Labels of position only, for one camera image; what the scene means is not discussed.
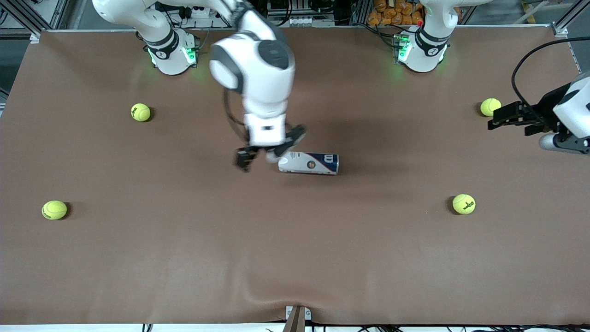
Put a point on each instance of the brown table mat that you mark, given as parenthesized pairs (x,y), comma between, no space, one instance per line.
(295,240)

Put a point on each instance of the yellow tennis ball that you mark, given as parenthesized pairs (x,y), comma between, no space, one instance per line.
(54,210)
(140,112)
(463,204)
(490,107)

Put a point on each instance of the white socket strip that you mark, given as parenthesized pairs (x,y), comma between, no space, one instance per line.
(311,21)

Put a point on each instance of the metal table edge bracket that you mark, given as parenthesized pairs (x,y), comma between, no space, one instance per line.
(295,320)

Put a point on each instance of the aluminium frame post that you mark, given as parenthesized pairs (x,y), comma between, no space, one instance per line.
(362,11)

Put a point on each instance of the clear tennis ball can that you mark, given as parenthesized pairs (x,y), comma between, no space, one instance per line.
(313,163)

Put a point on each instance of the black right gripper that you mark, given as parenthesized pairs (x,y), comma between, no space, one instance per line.
(245,155)

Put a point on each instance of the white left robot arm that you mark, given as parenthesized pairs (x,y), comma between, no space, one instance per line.
(428,46)

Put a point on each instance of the pile of orange items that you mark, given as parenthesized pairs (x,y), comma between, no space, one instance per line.
(392,14)

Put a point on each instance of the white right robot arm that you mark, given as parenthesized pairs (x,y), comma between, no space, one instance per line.
(267,83)

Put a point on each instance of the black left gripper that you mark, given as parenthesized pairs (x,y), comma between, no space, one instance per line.
(548,105)

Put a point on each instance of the white power strip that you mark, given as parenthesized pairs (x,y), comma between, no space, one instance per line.
(200,14)

